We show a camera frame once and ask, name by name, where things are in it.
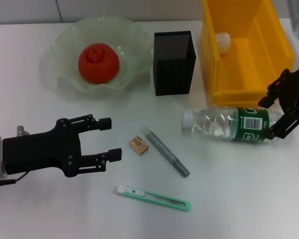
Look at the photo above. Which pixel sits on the pale green wavy fruit plate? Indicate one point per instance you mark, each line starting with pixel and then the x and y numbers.
pixel 64 44

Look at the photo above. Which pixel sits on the grey marker pen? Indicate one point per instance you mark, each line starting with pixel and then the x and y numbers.
pixel 164 152

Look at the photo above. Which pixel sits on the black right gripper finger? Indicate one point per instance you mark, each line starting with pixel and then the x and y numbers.
pixel 271 92
pixel 282 128

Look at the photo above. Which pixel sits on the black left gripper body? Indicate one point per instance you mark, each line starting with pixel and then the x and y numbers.
pixel 42 152

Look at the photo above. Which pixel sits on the white paper ball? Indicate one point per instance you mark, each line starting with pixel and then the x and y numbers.
pixel 223 42

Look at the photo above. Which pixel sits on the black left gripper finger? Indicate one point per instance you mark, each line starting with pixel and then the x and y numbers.
pixel 114 154
pixel 105 124

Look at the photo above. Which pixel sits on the clear green-label water bottle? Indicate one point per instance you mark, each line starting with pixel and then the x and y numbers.
pixel 214 124

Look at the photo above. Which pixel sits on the green utility knife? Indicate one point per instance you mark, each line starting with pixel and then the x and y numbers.
pixel 152 198

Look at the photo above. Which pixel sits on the black mesh pen holder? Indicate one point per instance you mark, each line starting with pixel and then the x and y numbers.
pixel 174 72

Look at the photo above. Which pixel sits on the orange fruit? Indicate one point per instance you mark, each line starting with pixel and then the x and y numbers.
pixel 99 63

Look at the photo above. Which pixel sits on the yellow plastic bin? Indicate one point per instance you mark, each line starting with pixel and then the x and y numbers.
pixel 251 74

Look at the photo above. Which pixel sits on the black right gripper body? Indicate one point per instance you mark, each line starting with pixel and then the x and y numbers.
pixel 297 92

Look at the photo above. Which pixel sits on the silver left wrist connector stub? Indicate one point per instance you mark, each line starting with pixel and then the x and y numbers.
pixel 22 130

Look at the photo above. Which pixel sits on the tan eraser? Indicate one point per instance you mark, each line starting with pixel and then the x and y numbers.
pixel 138 145

